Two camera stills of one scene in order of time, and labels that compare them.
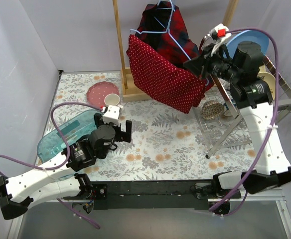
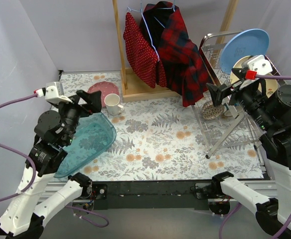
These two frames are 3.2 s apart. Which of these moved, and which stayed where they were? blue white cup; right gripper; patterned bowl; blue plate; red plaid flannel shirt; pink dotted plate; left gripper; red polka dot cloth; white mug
Moved: red polka dot cloth; red plaid flannel shirt; left gripper; right gripper
Stayed: patterned bowl; white mug; pink dotted plate; blue white cup; blue plate
